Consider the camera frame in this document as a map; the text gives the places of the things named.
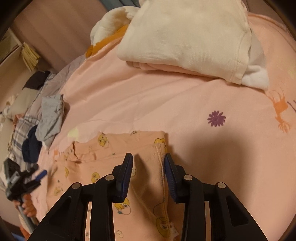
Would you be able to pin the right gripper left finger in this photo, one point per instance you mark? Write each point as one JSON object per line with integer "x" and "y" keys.
{"x": 66, "y": 220}

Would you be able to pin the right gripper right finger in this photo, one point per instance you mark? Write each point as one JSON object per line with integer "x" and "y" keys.
{"x": 229, "y": 219}

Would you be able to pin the pink cartoon print garment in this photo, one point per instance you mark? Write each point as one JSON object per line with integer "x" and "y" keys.
{"x": 143, "y": 215}

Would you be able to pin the left hand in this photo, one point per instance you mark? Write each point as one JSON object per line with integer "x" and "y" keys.
{"x": 28, "y": 207}

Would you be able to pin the plaid grey pillow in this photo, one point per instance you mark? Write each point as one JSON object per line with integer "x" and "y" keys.
{"x": 15, "y": 131}

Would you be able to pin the navy blue garment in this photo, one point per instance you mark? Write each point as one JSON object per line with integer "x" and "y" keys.
{"x": 31, "y": 147}

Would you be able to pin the beige pillow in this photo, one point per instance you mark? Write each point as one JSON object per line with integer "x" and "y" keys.
{"x": 19, "y": 104}

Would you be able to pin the grey crumpled garment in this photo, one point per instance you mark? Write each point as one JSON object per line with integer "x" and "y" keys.
{"x": 52, "y": 111}

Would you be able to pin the pink printed bed sheet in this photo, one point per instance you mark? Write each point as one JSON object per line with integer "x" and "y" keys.
{"x": 217, "y": 131}

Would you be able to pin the yellow fringed hanging cloth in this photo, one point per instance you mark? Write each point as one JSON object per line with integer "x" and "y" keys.
{"x": 30, "y": 57}

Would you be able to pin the folded pink garment under cream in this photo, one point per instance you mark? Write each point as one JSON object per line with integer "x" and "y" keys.
{"x": 166, "y": 68}

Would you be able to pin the white goose plush toy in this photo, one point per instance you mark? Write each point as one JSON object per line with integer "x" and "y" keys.
{"x": 112, "y": 26}

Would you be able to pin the teal curtain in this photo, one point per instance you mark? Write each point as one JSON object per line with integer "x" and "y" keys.
{"x": 111, "y": 4}

